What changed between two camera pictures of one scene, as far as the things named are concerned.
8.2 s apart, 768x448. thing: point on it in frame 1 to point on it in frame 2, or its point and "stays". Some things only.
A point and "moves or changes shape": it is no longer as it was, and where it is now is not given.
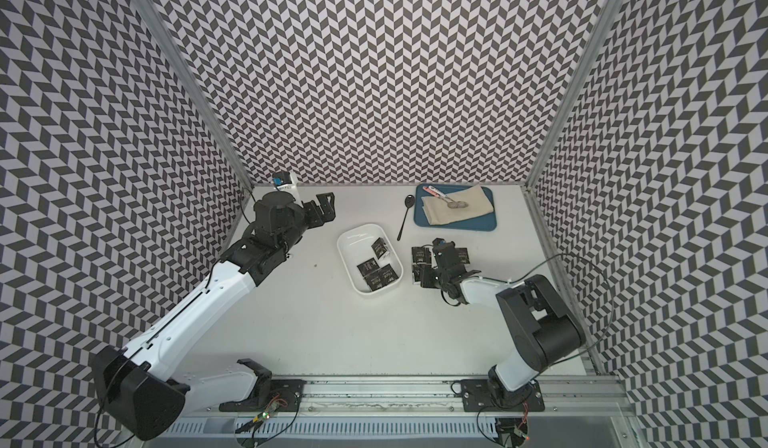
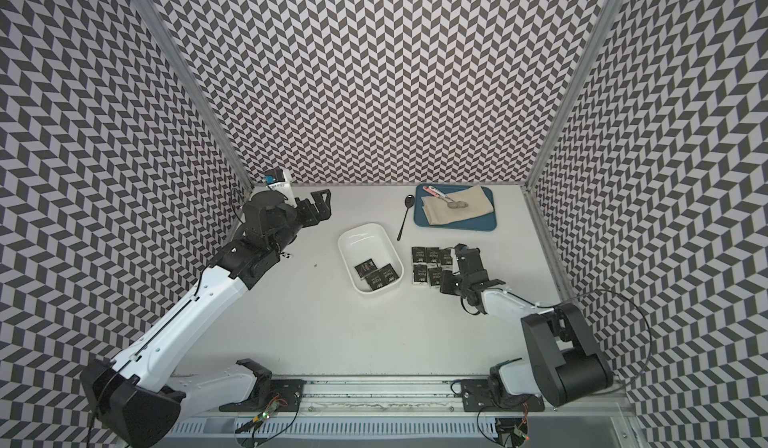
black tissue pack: x=417 y=272 stays
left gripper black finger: x=327 y=206 stays
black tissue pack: x=379 y=247 moves or changes shape
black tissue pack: x=418 y=255 stays
